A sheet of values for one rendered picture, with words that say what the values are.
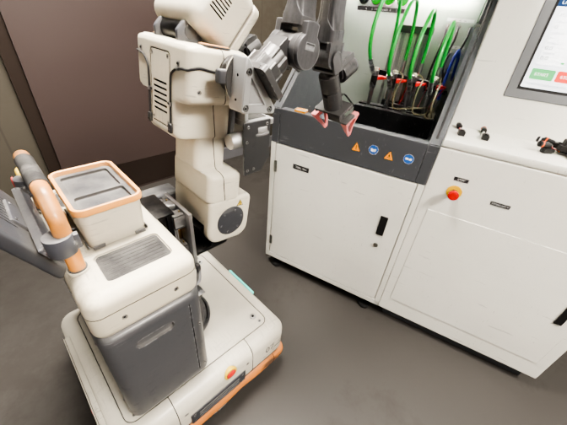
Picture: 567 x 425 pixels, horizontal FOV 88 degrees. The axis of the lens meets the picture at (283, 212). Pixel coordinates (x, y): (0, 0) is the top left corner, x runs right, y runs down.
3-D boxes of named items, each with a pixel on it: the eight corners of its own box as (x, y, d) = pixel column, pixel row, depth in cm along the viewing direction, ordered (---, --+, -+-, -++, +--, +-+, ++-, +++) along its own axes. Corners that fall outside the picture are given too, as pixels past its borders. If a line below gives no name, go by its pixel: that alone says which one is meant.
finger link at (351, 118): (342, 125, 100) (340, 100, 93) (360, 131, 96) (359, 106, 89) (330, 137, 98) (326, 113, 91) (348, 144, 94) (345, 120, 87)
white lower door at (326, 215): (268, 251, 178) (274, 143, 139) (270, 249, 180) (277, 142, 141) (373, 299, 154) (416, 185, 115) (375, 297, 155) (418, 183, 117)
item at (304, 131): (278, 142, 139) (280, 108, 130) (283, 140, 142) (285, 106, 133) (413, 182, 116) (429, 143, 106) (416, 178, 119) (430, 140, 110)
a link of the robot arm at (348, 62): (307, 51, 80) (332, 56, 75) (334, 29, 83) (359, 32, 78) (315, 90, 89) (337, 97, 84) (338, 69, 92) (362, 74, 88)
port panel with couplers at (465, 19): (422, 86, 143) (446, 8, 125) (423, 85, 145) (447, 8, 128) (450, 91, 138) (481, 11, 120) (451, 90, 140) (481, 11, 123)
